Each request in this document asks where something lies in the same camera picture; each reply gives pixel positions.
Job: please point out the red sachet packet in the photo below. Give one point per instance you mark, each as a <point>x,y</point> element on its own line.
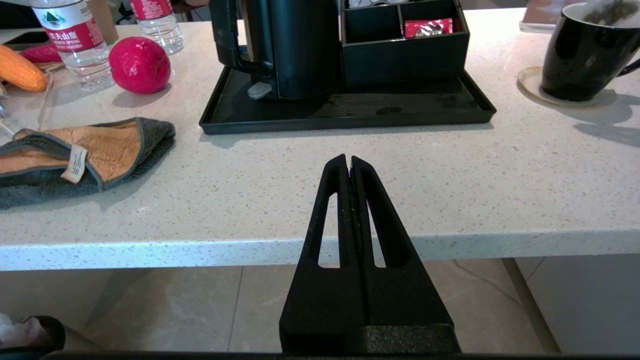
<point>427,27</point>

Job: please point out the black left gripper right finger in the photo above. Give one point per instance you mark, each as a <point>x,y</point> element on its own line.
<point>405,300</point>

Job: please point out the black mug white inside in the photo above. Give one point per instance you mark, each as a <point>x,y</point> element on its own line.
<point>575,65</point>

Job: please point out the black compartment organizer box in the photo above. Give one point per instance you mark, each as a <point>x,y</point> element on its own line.
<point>400,60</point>

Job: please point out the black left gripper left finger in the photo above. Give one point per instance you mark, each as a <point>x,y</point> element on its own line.
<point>320,300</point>

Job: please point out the brown and black cloth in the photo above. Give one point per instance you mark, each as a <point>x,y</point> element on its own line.
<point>120,150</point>

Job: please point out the red ball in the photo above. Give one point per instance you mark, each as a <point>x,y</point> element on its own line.
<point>140,65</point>

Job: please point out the silver trash bin black liner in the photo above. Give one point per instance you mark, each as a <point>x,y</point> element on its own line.
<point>50,332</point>

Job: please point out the blurred red-capped water bottle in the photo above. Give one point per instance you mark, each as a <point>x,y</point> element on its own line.
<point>75,45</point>

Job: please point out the black serving tray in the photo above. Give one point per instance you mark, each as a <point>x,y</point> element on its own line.
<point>400,107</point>

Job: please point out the clear plastic bag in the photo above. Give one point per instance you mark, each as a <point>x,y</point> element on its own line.
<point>20,110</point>

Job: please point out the brown paper cup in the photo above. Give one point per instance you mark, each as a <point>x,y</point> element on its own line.
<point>105,22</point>

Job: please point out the dark pink vegetable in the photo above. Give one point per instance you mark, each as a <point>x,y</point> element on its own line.
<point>45,53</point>

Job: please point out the white table support frame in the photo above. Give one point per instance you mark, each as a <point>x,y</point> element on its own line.
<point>590,305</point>

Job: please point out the QR code sign stand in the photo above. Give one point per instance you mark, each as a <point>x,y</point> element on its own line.
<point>542,15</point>

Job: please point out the orange fruit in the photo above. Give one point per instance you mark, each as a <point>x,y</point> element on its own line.
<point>20,70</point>

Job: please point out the black electric kettle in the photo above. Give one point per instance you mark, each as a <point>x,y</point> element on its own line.
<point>300,50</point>

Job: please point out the beige round coaster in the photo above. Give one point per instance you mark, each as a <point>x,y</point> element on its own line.
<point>530,85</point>

